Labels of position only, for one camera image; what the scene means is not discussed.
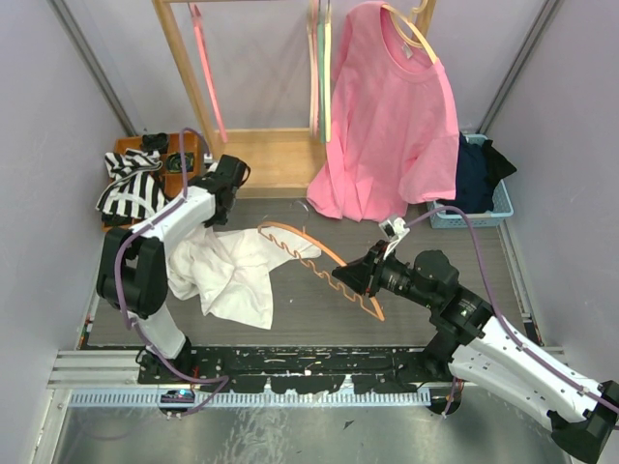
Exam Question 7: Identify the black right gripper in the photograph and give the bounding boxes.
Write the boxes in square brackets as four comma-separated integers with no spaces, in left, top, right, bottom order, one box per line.
[332,239,437,308]

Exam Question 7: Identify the white t shirt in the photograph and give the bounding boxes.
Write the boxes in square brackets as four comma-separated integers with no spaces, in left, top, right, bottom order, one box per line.
[167,226,321,330]

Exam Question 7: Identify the yellow hanger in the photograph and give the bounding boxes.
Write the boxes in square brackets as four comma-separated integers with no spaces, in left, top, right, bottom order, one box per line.
[322,1,332,143]

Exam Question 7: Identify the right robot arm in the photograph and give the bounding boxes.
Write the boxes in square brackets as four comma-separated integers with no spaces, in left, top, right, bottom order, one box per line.
[332,241,618,463]

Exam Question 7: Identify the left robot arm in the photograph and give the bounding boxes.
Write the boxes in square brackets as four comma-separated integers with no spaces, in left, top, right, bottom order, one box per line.
[96,155,251,383]

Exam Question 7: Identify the black white striped shirt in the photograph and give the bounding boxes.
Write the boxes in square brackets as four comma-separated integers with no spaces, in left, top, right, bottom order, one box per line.
[96,149,170,226]

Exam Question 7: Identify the pink t shirt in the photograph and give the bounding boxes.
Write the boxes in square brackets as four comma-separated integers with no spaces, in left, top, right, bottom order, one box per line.
[307,2,459,221]

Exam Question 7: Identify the light pink hanger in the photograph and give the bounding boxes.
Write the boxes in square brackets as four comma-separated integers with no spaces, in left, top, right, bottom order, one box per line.
[307,1,319,138]

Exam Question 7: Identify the green hanger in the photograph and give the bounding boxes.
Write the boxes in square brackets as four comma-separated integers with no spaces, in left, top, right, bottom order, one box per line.
[316,1,326,144]

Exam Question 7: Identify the natural wood hanger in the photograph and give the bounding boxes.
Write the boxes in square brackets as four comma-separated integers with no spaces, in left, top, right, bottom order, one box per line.
[381,0,438,64]

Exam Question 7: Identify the orange wooden organizer tray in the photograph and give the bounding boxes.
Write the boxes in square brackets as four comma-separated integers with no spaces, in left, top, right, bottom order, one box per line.
[97,130,208,231]

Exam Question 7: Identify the green black rolled socks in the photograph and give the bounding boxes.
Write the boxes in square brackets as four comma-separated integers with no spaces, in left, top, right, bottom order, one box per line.
[165,152,194,174]

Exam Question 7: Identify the wooden clothes rack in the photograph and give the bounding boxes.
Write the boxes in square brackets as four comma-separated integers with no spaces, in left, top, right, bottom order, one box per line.
[151,0,438,189]

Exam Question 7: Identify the dark navy garment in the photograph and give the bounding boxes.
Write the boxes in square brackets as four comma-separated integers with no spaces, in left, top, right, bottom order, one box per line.
[438,133,494,215]

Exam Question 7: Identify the blue plastic basket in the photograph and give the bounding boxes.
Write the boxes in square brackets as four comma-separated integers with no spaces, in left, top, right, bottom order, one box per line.
[427,134,514,227]

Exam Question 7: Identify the black garment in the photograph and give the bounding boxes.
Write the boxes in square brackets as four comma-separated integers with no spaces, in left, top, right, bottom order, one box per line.
[482,139,517,189]

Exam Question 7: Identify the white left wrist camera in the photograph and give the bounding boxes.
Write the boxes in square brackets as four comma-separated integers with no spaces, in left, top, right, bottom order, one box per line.
[203,153,219,172]

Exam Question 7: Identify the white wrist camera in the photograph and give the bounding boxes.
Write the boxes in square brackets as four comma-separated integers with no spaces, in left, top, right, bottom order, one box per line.
[378,216,410,258]
[203,153,219,172]

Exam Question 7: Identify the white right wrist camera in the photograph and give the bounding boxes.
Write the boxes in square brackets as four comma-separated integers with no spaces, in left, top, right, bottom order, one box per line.
[378,216,410,258]

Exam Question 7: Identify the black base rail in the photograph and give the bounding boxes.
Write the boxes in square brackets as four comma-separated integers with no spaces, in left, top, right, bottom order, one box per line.
[137,343,468,417]

